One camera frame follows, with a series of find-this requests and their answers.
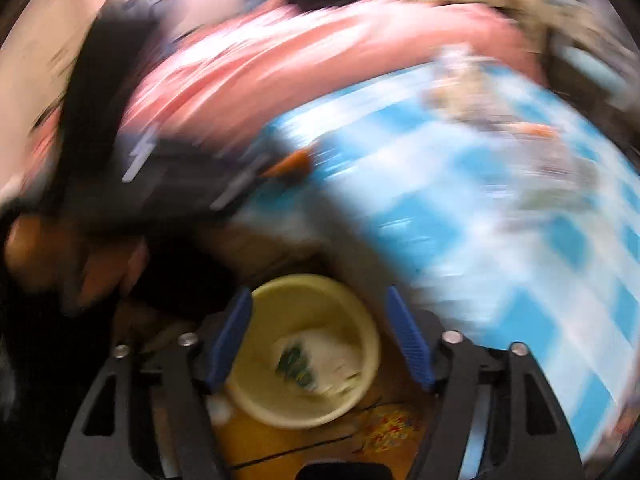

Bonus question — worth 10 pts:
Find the pink quilt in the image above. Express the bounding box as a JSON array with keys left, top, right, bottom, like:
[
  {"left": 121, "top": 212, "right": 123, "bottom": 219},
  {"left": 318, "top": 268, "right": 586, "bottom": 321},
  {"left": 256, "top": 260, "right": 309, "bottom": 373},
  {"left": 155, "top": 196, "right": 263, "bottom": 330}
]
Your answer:
[{"left": 120, "top": 0, "right": 546, "bottom": 171}]

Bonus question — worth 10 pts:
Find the orange wrapper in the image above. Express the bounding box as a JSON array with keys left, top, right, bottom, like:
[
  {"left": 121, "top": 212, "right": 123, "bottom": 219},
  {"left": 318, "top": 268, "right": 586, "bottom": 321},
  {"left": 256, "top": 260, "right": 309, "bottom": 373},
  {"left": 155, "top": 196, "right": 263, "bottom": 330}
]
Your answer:
[{"left": 262, "top": 150, "right": 313, "bottom": 178}]

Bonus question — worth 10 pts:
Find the yellow plastic basin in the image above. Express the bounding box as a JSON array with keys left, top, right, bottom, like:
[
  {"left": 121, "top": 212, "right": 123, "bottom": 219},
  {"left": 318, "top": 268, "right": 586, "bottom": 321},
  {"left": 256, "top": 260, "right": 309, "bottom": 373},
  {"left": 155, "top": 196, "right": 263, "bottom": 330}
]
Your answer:
[{"left": 225, "top": 274, "right": 381, "bottom": 430}]

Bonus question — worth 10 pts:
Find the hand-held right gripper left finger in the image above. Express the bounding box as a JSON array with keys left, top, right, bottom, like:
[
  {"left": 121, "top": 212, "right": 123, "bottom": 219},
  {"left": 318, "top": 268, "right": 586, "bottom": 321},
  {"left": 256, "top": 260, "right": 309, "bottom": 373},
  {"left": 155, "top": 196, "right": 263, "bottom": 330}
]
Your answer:
[{"left": 55, "top": 287, "right": 253, "bottom": 480}]

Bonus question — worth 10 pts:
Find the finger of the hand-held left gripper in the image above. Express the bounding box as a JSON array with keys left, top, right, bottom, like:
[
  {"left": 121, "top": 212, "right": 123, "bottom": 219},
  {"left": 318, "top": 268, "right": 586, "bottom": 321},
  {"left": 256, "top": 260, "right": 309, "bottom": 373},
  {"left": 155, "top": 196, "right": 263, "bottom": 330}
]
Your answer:
[{"left": 210, "top": 130, "right": 301, "bottom": 211}]

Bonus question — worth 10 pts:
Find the blue checked tablecloth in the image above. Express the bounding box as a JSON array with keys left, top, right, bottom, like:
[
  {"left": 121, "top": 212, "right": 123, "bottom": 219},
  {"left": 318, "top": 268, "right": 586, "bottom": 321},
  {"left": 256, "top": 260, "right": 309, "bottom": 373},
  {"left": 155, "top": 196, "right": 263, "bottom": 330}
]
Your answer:
[{"left": 235, "top": 55, "right": 640, "bottom": 476}]

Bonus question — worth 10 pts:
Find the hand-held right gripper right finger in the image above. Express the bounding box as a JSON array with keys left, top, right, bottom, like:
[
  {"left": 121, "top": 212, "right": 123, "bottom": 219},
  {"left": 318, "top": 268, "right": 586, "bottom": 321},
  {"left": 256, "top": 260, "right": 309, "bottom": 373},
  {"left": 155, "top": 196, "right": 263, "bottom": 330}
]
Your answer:
[{"left": 386, "top": 285, "right": 586, "bottom": 480}]

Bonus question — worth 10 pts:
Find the person's left hand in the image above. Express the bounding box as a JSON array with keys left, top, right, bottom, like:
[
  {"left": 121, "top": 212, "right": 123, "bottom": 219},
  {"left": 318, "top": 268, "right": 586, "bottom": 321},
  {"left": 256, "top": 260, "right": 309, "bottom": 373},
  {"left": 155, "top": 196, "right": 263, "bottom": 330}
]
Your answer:
[{"left": 2, "top": 212, "right": 151, "bottom": 313}]

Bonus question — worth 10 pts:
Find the white green printed wrapper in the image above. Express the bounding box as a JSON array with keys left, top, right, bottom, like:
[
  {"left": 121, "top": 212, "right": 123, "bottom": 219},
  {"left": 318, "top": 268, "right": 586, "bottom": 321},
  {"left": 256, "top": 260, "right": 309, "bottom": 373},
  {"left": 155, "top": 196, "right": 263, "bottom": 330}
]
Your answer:
[{"left": 272, "top": 330, "right": 363, "bottom": 396}]

